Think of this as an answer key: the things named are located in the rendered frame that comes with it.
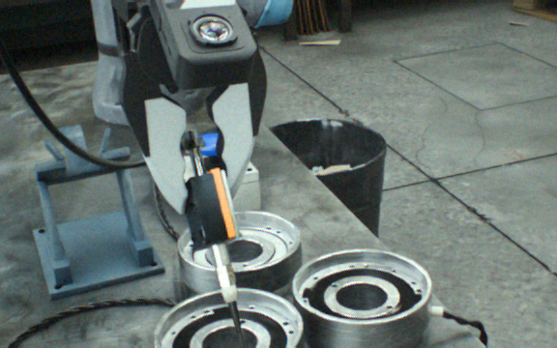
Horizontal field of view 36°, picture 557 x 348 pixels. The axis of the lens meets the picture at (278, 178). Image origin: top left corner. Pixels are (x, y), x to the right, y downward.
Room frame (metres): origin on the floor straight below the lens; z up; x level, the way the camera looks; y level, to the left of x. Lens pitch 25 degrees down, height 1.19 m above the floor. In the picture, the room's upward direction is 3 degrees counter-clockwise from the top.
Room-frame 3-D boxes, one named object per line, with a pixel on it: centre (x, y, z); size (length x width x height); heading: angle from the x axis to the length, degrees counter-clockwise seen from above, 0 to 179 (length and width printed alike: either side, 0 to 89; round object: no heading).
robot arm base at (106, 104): (1.10, 0.17, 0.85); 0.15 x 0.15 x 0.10
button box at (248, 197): (0.79, 0.06, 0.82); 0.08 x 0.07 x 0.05; 18
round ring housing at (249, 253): (0.63, 0.04, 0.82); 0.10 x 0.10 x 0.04
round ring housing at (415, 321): (0.55, -0.06, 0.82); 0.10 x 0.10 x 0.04
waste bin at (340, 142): (1.81, -0.09, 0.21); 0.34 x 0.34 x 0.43
